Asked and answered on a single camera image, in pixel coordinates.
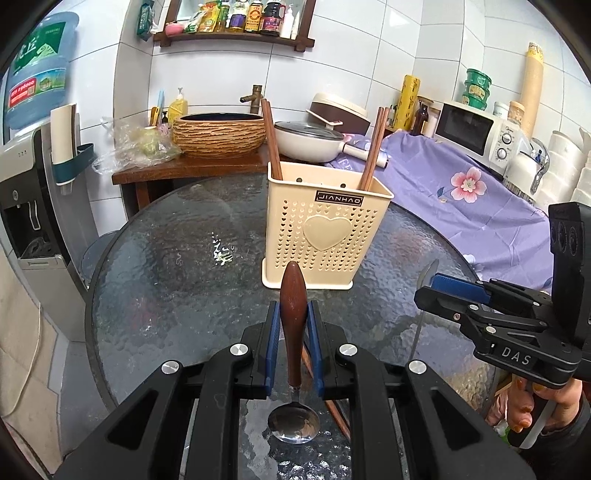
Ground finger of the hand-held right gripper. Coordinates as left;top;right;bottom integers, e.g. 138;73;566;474
414;286;544;355
431;272;553;309

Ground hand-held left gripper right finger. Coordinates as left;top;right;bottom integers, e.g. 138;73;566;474
307;300;539;480

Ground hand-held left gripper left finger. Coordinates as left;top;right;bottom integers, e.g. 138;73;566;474
55;300;282;480

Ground wooden-handled spoon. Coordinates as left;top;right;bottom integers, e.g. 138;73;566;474
267;261;321;445

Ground cream perforated utensil holder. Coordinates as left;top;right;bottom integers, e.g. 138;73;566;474
261;161;395;291

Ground bunch of wooden chopsticks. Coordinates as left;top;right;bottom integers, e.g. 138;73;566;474
260;98;391;440

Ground person's right forearm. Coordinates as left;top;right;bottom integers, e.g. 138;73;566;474
531;397;591;480

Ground person's right hand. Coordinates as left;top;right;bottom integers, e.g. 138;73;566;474
507;375;583;435

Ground purple floral cloth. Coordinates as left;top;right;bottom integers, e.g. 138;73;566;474
323;130;555;292

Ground stack of white disposable bowls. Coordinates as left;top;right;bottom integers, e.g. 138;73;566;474
540;129;591;219

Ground round glass table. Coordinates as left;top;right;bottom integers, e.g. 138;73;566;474
84;172;509;480

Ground white electric kettle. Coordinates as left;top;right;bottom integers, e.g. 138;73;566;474
503;137;551;205

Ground white microwave oven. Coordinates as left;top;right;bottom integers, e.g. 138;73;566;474
434;100;523;175

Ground jar with yellow lid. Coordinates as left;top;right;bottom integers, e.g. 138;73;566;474
507;100;526;133

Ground yellow plastic wrap roll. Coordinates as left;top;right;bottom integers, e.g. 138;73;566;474
394;75;421;132

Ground tall stack of paper cups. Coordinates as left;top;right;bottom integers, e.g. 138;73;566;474
519;42;546;140

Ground wooden counter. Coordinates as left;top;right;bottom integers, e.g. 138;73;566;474
111;151;334;219

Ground white pan with glass lid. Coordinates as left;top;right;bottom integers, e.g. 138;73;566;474
273;120;389;168

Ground brown and white rice cooker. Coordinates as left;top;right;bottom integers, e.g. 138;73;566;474
305;92;371;137

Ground woven-look wash basin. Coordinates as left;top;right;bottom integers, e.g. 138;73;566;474
172;113;269;160

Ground clear plastic bags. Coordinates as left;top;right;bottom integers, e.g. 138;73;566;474
91;117;184;176

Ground bronze faucet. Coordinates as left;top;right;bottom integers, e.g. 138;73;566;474
239;84;264;116

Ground yellow soap dispenser bottle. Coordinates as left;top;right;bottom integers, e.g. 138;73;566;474
167;87;189;131

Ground beige cloth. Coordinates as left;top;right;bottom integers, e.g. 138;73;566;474
0;244;70;462

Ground water dispenser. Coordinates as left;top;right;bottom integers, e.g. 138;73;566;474
0;124;101;343

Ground white paper cup sleeve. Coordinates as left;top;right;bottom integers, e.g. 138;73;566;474
49;103;78;168

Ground dark wooden framed shelf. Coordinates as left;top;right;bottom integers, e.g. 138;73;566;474
153;0;317;53

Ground white squeeze bottle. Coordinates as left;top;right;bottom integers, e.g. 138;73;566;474
281;4;297;40

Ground dark soy sauce bottle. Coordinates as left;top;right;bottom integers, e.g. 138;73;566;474
259;0;287;37

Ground brown sauce bottle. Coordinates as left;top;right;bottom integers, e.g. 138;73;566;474
245;0;264;34

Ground purple-label bottle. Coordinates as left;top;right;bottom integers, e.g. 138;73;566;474
228;0;248;33

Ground yellow seasoning packet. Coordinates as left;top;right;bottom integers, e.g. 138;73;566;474
185;2;219;34

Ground green packet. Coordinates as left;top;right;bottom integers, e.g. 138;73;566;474
136;2;160;41

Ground blue water jug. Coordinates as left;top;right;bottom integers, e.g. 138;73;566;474
3;11;81;131

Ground teal wall holder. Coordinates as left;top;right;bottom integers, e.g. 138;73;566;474
50;143;96;186

